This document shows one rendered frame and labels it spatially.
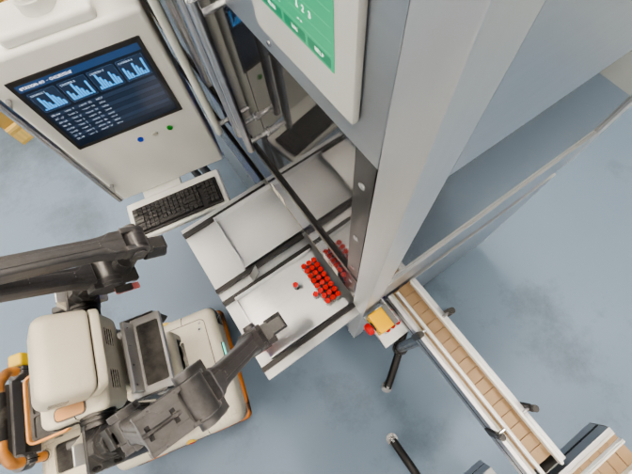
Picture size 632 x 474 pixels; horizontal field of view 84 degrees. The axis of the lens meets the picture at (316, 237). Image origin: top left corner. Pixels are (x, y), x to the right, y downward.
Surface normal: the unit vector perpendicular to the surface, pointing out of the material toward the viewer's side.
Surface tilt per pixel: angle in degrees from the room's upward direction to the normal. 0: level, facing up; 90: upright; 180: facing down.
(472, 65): 90
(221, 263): 0
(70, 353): 42
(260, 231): 0
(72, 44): 90
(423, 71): 90
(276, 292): 0
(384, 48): 90
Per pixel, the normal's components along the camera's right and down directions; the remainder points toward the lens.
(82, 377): 0.58, -0.52
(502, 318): -0.07, -0.36
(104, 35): 0.41, 0.84
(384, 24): -0.82, 0.55
